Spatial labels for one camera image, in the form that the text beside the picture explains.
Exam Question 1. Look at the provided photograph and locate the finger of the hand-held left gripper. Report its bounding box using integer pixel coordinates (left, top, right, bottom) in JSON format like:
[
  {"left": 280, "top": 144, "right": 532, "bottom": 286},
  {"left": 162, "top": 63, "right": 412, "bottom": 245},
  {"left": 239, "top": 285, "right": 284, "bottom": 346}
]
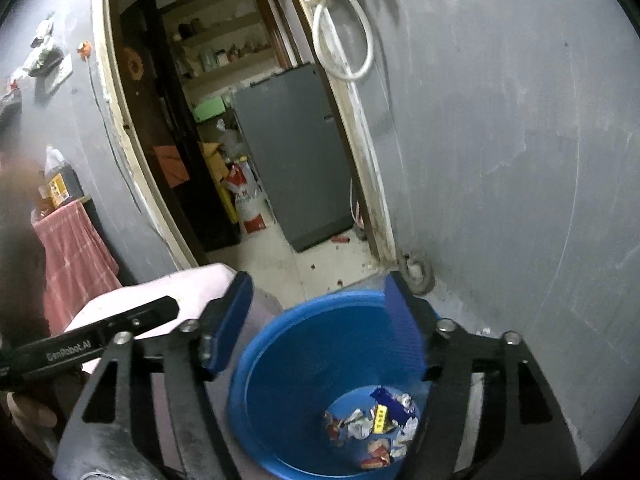
[{"left": 102, "top": 296, "right": 181, "bottom": 342}]

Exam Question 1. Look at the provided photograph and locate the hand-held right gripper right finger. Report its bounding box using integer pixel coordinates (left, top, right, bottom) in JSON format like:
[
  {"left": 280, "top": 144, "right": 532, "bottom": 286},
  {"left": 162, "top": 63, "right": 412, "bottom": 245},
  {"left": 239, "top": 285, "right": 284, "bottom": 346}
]
[{"left": 382, "top": 270, "right": 583, "bottom": 480}]

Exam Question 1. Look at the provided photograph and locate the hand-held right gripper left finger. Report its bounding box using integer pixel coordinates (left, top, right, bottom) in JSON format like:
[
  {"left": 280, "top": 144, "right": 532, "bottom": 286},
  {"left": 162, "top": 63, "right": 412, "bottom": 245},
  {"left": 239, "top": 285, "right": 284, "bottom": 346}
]
[{"left": 55, "top": 271, "right": 256, "bottom": 480}]

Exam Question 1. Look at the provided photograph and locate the blue plastic bin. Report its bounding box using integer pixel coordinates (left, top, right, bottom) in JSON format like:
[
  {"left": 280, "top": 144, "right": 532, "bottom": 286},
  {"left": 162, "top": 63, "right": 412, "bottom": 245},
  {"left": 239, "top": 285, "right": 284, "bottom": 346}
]
[{"left": 226, "top": 275, "right": 441, "bottom": 478}]

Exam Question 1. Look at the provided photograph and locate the pile of wrappers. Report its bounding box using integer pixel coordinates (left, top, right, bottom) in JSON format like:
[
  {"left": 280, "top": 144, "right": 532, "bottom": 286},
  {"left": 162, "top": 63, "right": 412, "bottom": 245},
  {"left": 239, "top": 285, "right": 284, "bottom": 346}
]
[{"left": 322, "top": 386, "right": 421, "bottom": 470}]

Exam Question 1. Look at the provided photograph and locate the person's left hand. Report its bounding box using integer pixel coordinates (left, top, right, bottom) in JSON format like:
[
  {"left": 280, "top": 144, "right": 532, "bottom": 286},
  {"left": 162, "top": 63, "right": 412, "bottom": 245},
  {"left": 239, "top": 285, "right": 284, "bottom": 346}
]
[{"left": 7, "top": 391, "right": 59, "bottom": 429}]

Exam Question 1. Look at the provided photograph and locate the pink checked cloth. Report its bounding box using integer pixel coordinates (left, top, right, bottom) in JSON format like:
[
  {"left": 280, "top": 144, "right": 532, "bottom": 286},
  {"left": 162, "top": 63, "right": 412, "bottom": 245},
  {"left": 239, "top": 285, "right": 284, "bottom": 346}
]
[{"left": 31, "top": 199, "right": 123, "bottom": 336}]

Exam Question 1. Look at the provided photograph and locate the white and red sack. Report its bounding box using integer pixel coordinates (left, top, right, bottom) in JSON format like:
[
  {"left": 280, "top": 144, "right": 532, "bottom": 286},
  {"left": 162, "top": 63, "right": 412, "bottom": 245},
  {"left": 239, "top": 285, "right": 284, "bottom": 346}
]
[{"left": 222, "top": 157, "right": 275, "bottom": 235}]

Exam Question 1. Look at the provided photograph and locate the orange paper sheet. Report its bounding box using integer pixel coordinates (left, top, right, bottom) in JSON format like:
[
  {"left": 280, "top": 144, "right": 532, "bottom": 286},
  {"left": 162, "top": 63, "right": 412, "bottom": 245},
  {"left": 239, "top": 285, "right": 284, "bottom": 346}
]
[{"left": 154, "top": 145, "right": 190, "bottom": 186}]

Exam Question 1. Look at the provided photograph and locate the cooking oil bottle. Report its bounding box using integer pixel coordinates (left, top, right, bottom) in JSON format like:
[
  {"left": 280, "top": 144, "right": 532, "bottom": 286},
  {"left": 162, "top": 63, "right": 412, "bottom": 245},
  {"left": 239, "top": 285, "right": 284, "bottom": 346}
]
[{"left": 39, "top": 146, "right": 85, "bottom": 211}]

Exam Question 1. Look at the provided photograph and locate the yellow cardboard box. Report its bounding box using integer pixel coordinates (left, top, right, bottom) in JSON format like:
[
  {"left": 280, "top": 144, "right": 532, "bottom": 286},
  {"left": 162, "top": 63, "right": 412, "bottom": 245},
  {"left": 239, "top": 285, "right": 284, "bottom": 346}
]
[{"left": 197, "top": 140, "right": 240, "bottom": 223}]

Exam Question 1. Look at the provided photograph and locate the grey metal cabinet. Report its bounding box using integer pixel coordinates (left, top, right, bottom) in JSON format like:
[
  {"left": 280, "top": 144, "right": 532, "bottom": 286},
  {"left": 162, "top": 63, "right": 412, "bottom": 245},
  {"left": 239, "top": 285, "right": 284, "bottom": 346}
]
[{"left": 234, "top": 62, "right": 356, "bottom": 253}]

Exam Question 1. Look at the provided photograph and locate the dark wooden door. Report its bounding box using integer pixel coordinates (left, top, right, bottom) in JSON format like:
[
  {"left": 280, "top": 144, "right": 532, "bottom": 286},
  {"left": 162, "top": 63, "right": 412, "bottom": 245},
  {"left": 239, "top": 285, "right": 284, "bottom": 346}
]
[{"left": 119, "top": 0, "right": 243, "bottom": 253}]

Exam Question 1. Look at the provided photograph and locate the green box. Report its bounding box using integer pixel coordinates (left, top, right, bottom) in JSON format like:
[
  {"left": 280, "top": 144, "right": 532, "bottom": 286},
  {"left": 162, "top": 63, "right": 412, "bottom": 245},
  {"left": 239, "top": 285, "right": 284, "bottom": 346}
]
[{"left": 194, "top": 97, "right": 227, "bottom": 122}]

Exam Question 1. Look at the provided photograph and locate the orange round door ornament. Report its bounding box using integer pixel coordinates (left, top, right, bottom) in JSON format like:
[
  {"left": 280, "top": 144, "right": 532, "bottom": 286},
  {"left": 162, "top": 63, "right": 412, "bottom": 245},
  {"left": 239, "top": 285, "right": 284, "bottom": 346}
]
[{"left": 125, "top": 46, "right": 147, "bottom": 81}]

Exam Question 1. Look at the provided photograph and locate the crumpled plastic bag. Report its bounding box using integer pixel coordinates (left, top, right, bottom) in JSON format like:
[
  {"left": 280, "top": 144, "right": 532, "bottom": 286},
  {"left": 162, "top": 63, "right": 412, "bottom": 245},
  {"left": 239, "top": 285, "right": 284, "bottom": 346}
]
[{"left": 25, "top": 15, "right": 66, "bottom": 78}]

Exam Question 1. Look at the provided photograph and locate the wooden door frame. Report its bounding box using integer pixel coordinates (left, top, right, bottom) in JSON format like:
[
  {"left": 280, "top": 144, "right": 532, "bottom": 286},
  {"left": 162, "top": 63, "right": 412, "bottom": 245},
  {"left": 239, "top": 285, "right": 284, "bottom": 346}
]
[{"left": 92, "top": 0, "right": 401, "bottom": 281}]

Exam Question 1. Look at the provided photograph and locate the wooden wall shelf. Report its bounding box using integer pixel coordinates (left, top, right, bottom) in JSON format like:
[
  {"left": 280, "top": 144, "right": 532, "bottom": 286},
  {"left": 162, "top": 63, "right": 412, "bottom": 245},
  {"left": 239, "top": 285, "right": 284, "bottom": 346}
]
[{"left": 160, "top": 0, "right": 293, "bottom": 91}]

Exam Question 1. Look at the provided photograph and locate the white hose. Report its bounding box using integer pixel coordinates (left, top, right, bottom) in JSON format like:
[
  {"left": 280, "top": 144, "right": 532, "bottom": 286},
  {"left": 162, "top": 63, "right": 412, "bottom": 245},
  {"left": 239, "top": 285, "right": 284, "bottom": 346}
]
[{"left": 312, "top": 0, "right": 376, "bottom": 82}]

